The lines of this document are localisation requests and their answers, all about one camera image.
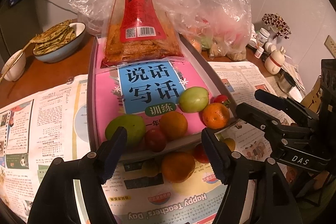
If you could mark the large orange mandarin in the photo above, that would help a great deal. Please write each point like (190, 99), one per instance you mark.
(216, 116)

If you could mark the clear plastic bag of produce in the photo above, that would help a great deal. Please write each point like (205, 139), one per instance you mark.
(220, 27)

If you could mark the green apple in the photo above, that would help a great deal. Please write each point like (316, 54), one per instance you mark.
(194, 100)
(134, 125)

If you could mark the small white bowl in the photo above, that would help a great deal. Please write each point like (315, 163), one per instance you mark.
(17, 69)

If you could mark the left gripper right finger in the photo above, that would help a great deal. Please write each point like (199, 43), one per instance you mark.
(232, 171)

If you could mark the white medicine bottle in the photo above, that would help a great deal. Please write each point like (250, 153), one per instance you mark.
(262, 37)

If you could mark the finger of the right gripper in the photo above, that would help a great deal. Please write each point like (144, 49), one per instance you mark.
(271, 126)
(292, 108)

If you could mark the small orange mandarin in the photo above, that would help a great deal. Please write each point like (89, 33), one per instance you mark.
(177, 166)

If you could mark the white piggy figurine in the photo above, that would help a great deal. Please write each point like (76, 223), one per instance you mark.
(275, 60)

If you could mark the wooden chopsticks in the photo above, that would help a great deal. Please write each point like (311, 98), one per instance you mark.
(22, 50)

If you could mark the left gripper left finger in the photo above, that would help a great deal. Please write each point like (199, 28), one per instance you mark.
(100, 166)

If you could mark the red snack bag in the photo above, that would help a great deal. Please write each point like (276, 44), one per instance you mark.
(138, 30)

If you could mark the small yellow-green fruit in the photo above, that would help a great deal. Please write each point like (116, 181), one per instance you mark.
(230, 143)

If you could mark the English newspaper sheet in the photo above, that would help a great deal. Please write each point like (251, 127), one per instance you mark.
(53, 123)

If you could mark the dried flower bouquet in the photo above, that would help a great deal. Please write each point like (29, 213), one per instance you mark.
(277, 24)

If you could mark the pink Chinese workbook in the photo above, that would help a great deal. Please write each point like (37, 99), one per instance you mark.
(146, 89)

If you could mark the blue bowl of pancakes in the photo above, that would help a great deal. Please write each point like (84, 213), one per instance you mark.
(58, 42)

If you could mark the red cherry tomato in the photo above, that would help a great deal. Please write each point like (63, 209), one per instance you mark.
(199, 154)
(155, 140)
(222, 99)

